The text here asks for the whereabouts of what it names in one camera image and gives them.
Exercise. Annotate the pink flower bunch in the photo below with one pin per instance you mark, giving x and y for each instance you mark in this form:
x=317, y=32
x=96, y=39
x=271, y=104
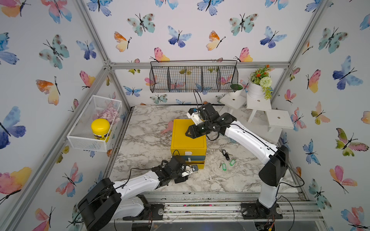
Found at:
x=110, y=114

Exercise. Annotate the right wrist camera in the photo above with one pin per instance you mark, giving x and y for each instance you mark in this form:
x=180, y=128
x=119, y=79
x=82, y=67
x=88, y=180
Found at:
x=194, y=115

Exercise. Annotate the key with green tag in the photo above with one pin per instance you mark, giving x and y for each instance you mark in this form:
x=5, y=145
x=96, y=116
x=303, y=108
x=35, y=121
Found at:
x=223, y=166
x=232, y=162

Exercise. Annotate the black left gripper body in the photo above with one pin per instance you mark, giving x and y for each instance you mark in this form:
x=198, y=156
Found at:
x=178, y=177

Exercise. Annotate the white pot with flowers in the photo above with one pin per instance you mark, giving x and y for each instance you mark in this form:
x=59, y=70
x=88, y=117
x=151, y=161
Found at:
x=261, y=83

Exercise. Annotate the yellow lidded jar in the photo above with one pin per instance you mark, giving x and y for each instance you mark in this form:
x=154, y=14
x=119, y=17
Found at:
x=101, y=129

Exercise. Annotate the key with black tag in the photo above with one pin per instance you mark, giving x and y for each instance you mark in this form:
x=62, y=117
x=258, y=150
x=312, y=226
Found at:
x=225, y=154

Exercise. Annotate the dark teal plastic drawer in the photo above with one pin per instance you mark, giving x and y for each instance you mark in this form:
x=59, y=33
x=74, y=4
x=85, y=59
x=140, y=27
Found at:
x=195, y=158

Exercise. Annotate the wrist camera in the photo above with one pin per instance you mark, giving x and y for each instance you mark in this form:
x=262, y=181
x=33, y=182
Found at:
x=194, y=115
x=189, y=170

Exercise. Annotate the yellow bottom drawer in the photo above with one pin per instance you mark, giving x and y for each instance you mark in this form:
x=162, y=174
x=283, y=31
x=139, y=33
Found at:
x=200, y=164

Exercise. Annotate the black wire wall basket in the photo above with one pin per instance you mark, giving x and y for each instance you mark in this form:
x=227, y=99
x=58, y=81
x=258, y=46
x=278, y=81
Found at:
x=203, y=76

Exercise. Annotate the white stepped plant stand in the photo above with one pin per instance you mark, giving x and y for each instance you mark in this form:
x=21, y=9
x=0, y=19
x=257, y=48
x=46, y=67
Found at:
x=258, y=116

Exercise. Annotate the small white pot green plant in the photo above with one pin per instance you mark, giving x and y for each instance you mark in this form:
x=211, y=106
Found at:
x=236, y=90

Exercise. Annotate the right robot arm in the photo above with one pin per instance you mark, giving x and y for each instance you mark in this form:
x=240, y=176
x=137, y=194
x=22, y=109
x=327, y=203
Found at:
x=275, y=159

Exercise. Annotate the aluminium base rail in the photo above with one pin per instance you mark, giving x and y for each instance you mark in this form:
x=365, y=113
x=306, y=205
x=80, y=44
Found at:
x=208, y=206

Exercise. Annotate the yellow plastic drawer box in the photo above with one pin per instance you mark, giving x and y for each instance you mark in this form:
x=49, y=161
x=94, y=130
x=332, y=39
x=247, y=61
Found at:
x=184, y=145

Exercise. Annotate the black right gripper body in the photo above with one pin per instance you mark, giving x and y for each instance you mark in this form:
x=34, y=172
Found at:
x=202, y=128

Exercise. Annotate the white wire mesh basket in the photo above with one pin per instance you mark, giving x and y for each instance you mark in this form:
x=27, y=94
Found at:
x=81, y=135

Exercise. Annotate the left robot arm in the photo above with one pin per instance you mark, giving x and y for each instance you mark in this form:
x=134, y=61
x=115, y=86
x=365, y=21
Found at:
x=109, y=201

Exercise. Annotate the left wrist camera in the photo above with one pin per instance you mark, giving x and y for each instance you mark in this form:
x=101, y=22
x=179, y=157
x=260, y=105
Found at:
x=189, y=170

